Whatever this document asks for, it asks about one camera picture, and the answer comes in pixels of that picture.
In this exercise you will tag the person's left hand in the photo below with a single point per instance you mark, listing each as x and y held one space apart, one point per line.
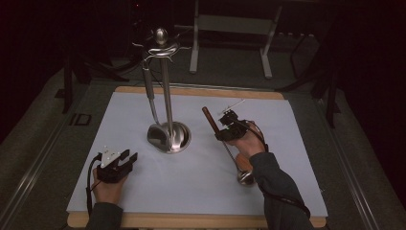
108 191

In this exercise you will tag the person's right hand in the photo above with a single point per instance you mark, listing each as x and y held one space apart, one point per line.
250 145

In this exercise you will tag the black metal stand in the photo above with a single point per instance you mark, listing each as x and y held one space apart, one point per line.
332 96
67 86

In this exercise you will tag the black rectangular floor frame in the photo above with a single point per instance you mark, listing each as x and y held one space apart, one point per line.
80 119

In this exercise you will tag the steel utensil rack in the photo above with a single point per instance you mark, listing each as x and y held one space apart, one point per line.
167 96

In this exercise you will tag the white metal stand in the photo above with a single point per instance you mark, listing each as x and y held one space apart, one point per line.
236 24

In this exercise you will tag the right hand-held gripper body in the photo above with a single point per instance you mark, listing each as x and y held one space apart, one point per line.
237 129

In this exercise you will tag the large steel ladle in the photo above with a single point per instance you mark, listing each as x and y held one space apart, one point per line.
148 83

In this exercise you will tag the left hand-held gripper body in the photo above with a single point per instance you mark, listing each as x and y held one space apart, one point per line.
111 169

